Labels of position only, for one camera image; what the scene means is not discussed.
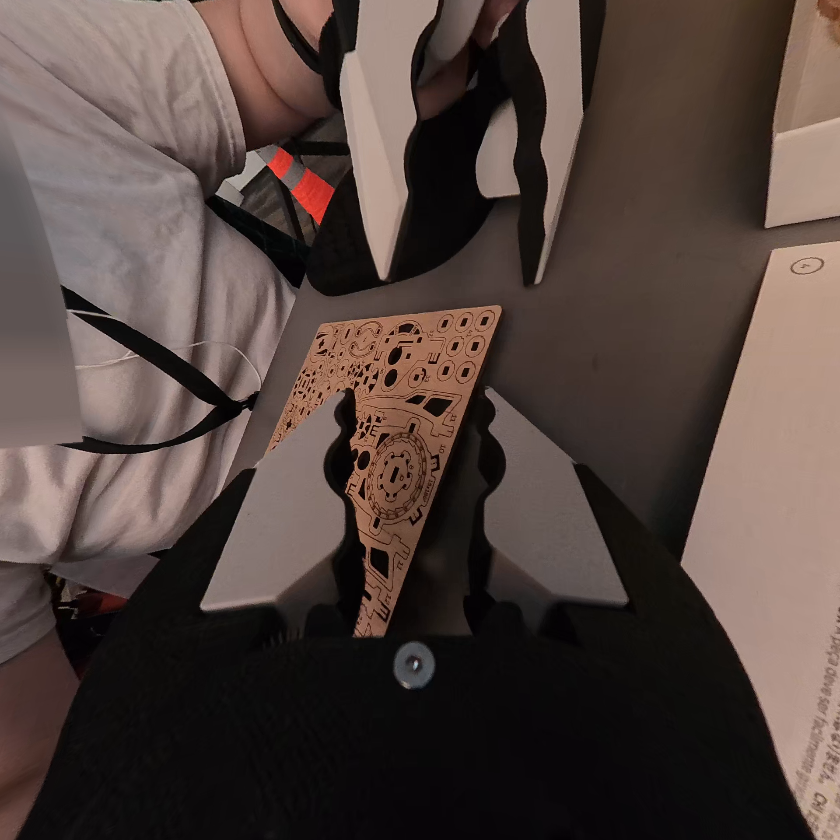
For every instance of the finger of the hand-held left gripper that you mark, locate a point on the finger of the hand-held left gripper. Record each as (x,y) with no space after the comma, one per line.
(564,98)
(371,164)

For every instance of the black wrist band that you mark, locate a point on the black wrist band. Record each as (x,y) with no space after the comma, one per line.
(298,43)

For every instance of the person's left hand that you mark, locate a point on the person's left hand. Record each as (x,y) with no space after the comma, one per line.
(449,92)

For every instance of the laser-cut wooden part sheet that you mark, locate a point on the laser-cut wooden part sheet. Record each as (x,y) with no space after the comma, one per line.
(420,367)

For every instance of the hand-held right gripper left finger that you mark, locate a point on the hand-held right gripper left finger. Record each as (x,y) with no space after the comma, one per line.
(275,525)

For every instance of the white cardboard tray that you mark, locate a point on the white cardboard tray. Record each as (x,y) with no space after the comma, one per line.
(800,177)

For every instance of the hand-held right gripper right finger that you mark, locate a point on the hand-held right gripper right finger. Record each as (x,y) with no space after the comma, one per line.
(551,525)

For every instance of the white instruction booklet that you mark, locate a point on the white instruction booklet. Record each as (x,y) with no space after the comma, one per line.
(774,459)

